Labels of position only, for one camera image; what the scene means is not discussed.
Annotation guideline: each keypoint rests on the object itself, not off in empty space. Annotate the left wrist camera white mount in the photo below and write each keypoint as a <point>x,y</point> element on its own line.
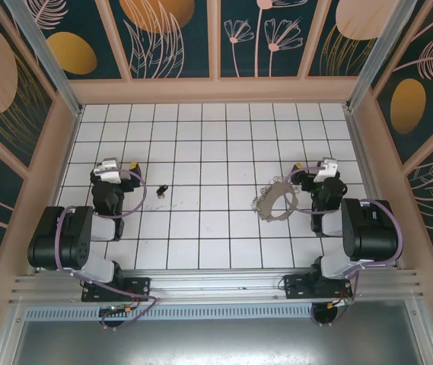
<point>106,166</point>

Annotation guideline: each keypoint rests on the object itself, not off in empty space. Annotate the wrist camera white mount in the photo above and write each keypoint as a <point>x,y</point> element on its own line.
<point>328,166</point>
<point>106,166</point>

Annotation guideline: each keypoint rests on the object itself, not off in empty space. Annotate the metal numbered plate with rings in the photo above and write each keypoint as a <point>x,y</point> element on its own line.
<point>273,189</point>

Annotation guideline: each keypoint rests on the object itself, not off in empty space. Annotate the aluminium frame rail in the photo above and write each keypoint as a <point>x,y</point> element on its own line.
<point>216,283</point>

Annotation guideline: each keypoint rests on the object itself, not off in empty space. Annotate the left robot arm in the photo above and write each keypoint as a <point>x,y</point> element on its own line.
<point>67,235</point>

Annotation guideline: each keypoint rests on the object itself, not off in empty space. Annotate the grey metal sheet panel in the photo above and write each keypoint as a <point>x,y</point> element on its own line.
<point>216,342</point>

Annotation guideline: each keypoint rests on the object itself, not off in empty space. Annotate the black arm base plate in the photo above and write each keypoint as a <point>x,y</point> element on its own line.
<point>296,285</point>
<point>140,285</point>

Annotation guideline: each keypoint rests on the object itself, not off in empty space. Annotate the black-headed key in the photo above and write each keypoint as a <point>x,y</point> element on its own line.
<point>162,189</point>

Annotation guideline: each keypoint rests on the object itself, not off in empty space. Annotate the aluminium corner post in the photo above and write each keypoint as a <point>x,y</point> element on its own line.
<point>381,57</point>
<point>49,64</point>

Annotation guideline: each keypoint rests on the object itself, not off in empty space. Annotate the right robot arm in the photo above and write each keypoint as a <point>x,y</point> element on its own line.
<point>368,228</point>

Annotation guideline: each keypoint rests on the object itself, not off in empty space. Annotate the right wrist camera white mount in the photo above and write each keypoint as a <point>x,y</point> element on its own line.
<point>328,166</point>

